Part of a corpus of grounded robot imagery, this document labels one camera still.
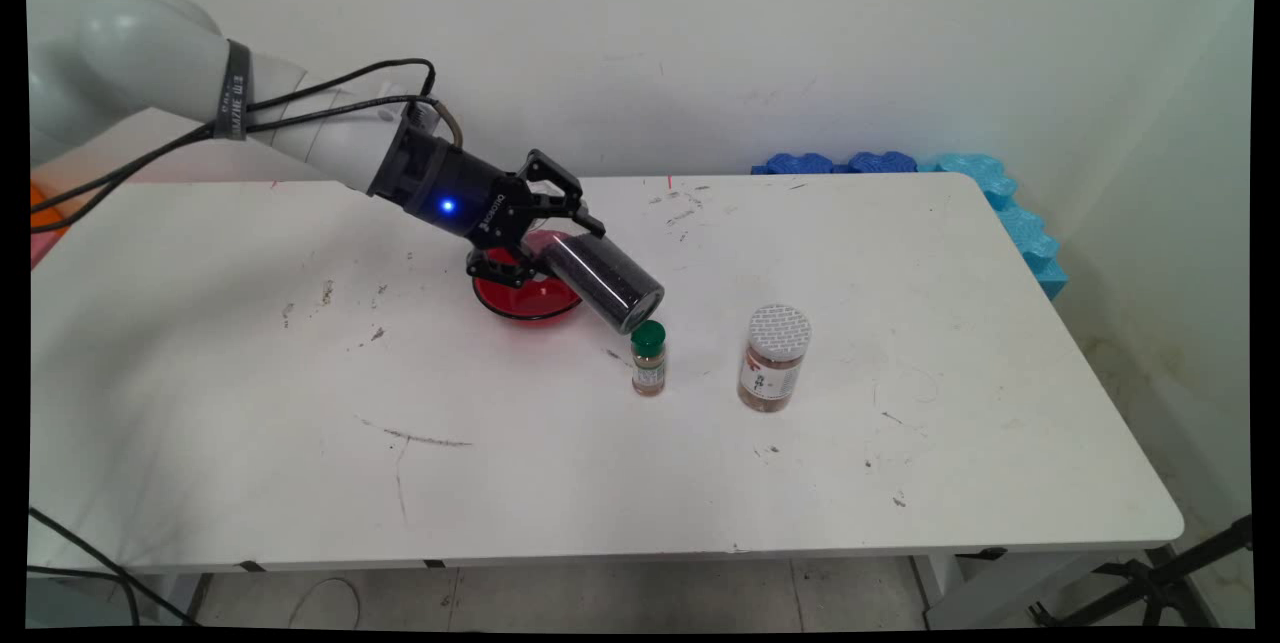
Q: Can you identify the white table leg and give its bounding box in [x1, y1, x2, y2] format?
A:
[912, 553, 1151, 629]
[155, 573, 211, 626]

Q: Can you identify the light blue foam mat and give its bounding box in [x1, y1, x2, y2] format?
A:
[920, 153, 1069, 302]

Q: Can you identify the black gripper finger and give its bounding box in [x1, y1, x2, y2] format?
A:
[466, 243, 561, 290]
[515, 150, 607, 239]

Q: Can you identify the orange foam mat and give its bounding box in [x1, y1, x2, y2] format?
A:
[30, 183, 73, 234]

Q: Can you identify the dark blue foam mat piece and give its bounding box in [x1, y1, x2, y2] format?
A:
[752, 153, 835, 176]
[848, 151, 918, 175]

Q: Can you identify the small green-capped spice bottle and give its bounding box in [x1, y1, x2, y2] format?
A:
[630, 320, 668, 398]

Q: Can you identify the thin grey floor wire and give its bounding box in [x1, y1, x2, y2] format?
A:
[290, 578, 361, 629]

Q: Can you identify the grey velcro arm strap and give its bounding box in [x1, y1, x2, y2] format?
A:
[212, 40, 253, 141]

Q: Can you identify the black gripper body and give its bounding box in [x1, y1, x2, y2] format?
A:
[367, 113, 541, 254]

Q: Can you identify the black tripod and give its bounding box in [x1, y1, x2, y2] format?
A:
[1030, 515, 1253, 629]

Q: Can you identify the black cable with metal plug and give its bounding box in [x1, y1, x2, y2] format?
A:
[30, 95, 466, 234]

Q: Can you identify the clear jar of black seeds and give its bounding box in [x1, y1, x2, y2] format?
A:
[540, 231, 666, 335]

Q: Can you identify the black floor cable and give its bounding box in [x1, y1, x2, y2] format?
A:
[28, 508, 201, 627]

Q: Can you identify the white-lidded brown spice jar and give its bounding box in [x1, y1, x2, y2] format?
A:
[737, 304, 812, 414]

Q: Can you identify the black camera cable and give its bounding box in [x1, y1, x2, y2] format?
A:
[30, 58, 438, 219]

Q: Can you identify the red bowl with black rim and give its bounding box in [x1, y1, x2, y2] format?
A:
[472, 229, 586, 324]

